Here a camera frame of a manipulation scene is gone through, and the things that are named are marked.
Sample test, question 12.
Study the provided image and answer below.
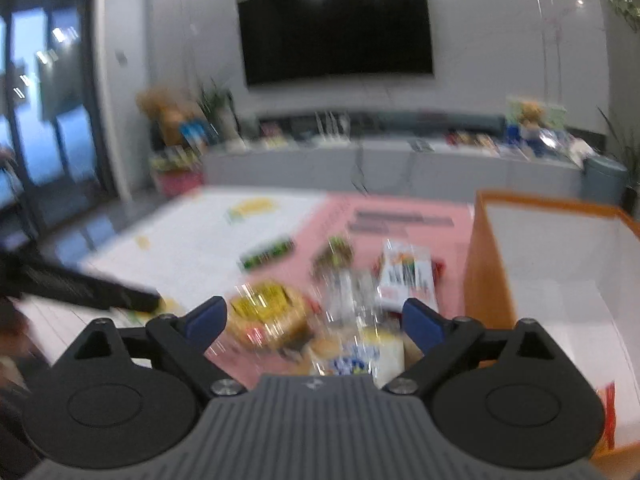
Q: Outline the white stick snack packet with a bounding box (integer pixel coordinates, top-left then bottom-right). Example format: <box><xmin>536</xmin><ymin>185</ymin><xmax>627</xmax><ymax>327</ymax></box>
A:
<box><xmin>376</xmin><ymin>240</ymin><xmax>439</xmax><ymax>313</ymax></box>

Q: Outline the yellow snack packet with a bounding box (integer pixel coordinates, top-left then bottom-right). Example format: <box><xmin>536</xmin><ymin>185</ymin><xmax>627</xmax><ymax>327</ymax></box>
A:
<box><xmin>227</xmin><ymin>281</ymin><xmax>314</xmax><ymax>349</ymax></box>

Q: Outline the clear bread snack packet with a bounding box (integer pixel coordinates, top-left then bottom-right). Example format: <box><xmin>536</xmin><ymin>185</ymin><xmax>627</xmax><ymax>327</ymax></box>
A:
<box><xmin>302</xmin><ymin>269</ymin><xmax>405</xmax><ymax>388</ymax></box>

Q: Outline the green sausage snack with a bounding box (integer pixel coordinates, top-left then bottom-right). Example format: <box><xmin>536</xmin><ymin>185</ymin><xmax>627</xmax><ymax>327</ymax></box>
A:
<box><xmin>239</xmin><ymin>237</ymin><xmax>295</xmax><ymax>272</ymax></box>

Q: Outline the green pea snack packet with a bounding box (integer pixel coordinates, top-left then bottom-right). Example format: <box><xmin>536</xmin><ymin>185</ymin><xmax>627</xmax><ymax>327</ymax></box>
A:
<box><xmin>311</xmin><ymin>235</ymin><xmax>354</xmax><ymax>281</ymax></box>

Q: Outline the red snack packet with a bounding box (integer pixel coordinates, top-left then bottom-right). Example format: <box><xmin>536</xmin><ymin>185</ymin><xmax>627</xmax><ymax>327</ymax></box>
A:
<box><xmin>432</xmin><ymin>258</ymin><xmax>446</xmax><ymax>283</ymax></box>

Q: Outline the person left hand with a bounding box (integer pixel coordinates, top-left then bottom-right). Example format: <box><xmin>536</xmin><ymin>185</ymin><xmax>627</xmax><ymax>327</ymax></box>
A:
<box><xmin>0</xmin><ymin>298</ymin><xmax>32</xmax><ymax>386</ymax></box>

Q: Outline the glass sliding door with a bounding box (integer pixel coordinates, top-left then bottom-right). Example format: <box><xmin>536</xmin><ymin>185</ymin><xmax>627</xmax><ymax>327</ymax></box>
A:
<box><xmin>1</xmin><ymin>0</ymin><xmax>116</xmax><ymax>240</ymax></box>

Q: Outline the orange cardboard box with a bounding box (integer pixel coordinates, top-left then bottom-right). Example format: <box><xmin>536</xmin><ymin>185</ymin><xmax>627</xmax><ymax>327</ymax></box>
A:
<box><xmin>463</xmin><ymin>190</ymin><xmax>639</xmax><ymax>479</ymax></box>

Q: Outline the white lemon grid tablecloth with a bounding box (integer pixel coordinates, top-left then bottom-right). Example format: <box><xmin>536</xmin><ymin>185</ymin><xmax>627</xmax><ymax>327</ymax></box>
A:
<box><xmin>14</xmin><ymin>185</ymin><xmax>331</xmax><ymax>366</ymax></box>

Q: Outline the pink basket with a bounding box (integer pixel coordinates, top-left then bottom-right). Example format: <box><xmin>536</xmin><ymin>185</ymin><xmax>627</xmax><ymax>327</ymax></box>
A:
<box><xmin>150</xmin><ymin>157</ymin><xmax>204</xmax><ymax>198</ymax></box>

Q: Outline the large teddy bear left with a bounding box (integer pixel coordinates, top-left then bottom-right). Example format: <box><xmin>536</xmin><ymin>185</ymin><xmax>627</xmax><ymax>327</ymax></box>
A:
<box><xmin>136</xmin><ymin>88</ymin><xmax>202</xmax><ymax>152</ymax></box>

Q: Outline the pink restaurant placemat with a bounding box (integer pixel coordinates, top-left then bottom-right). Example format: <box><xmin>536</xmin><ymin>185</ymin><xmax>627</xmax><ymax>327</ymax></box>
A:
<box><xmin>204</xmin><ymin>193</ymin><xmax>475</xmax><ymax>376</ymax></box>

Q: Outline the grey round trash bin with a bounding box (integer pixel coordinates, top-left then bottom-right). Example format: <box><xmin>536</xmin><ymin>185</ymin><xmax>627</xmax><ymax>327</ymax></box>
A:
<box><xmin>580</xmin><ymin>155</ymin><xmax>628</xmax><ymax>206</ymax></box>

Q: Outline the potted plant left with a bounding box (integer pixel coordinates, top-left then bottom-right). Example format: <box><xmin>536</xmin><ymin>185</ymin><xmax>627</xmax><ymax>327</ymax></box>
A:
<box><xmin>196</xmin><ymin>79</ymin><xmax>240</xmax><ymax>142</ymax></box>

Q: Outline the potted grass plant right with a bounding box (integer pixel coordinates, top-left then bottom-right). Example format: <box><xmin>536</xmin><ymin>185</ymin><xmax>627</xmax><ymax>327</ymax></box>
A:
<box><xmin>598</xmin><ymin>108</ymin><xmax>639</xmax><ymax>217</ymax></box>

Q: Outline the teddy bear on console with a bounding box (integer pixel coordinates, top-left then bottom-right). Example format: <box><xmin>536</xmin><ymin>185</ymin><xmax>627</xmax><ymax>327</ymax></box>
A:
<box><xmin>506</xmin><ymin>98</ymin><xmax>570</xmax><ymax>158</ymax></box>

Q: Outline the white wifi router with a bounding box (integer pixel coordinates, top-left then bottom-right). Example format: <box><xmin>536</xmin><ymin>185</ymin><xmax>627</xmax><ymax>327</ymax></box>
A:
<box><xmin>314</xmin><ymin>112</ymin><xmax>352</xmax><ymax>146</ymax></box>

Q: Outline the hanging ivy plant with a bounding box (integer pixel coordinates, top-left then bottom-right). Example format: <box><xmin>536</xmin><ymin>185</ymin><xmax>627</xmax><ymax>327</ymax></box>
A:
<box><xmin>608</xmin><ymin>0</ymin><xmax>640</xmax><ymax>34</ymax></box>

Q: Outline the black cable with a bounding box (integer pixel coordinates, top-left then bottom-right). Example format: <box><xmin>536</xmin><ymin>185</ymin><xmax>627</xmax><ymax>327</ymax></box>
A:
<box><xmin>349</xmin><ymin>146</ymin><xmax>371</xmax><ymax>196</ymax></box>

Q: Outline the black wall television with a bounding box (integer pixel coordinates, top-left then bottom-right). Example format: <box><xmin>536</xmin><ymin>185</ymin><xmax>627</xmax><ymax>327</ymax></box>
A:
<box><xmin>238</xmin><ymin>0</ymin><xmax>434</xmax><ymax>87</ymax></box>

